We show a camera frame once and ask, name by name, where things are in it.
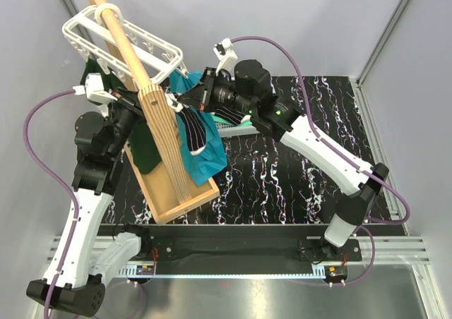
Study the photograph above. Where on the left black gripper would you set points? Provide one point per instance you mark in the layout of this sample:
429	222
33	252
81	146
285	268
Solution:
128	99

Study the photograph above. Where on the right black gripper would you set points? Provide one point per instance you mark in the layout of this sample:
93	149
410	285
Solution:
212	80

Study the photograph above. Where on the white hanger clip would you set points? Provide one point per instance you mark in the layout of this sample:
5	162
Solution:
173	103

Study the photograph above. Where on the black white striped sock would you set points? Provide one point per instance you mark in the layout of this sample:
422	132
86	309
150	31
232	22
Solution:
193	131

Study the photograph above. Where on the white plastic clip hanger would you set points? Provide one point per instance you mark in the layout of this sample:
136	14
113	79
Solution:
136	45

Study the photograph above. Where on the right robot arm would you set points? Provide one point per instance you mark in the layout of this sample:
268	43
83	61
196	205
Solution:
278	116

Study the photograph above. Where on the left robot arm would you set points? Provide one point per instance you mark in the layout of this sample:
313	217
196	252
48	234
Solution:
74	283

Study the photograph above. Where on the wooden pole stand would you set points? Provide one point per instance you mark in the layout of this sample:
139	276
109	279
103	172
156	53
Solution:
158	114

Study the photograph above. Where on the green white sock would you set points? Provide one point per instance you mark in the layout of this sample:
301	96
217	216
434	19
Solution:
142	145

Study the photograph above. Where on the grey plastic basket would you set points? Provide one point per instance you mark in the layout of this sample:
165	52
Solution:
226	130

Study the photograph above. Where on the teal cloth garment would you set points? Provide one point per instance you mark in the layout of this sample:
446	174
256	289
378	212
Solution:
213	159

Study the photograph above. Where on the wooden tray base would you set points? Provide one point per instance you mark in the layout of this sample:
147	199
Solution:
168	189

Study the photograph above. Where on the black marbled mat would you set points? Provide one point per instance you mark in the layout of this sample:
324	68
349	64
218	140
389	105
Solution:
303	178

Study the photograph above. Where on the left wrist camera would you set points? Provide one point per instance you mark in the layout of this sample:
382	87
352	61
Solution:
94	90

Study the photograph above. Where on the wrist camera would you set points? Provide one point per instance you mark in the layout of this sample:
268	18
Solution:
94	90
226	55

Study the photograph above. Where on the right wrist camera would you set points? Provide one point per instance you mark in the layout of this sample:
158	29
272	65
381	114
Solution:
226	55

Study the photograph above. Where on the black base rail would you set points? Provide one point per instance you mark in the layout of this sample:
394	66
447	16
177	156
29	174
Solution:
176	241

